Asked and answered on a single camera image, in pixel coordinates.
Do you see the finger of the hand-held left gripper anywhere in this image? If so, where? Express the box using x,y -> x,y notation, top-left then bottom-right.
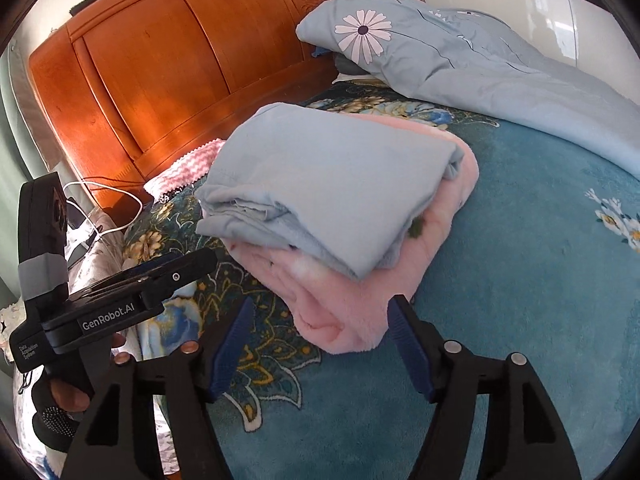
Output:
117,247 -> 219,311

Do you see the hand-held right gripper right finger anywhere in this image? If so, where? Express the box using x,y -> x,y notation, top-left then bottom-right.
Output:
387,294 -> 583,480

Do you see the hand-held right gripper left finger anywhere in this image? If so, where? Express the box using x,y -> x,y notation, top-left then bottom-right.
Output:
60,296 -> 256,480

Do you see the light blue shirt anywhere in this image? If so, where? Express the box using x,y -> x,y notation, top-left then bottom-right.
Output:
195,102 -> 466,281

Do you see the person's left hand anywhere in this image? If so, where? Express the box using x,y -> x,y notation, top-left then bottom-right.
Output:
31,332 -> 127,451

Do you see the pink fleece blanket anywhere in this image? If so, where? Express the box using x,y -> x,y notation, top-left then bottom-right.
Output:
227,112 -> 481,356

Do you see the pink white zigzag cloth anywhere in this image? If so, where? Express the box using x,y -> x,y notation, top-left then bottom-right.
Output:
144,140 -> 227,202

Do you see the teal floral blanket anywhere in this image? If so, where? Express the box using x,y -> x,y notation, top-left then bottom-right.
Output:
122,80 -> 640,480

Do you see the grey padded panel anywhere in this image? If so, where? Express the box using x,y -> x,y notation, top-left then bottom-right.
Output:
6,47 -> 57,177

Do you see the wooden headboard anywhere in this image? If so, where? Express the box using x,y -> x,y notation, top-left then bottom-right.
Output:
27,0 -> 426,211

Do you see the light blue floral quilt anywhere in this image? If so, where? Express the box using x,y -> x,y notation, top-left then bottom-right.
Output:
295,0 -> 640,178

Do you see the white cable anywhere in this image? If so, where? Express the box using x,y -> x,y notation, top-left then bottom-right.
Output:
65,176 -> 144,237

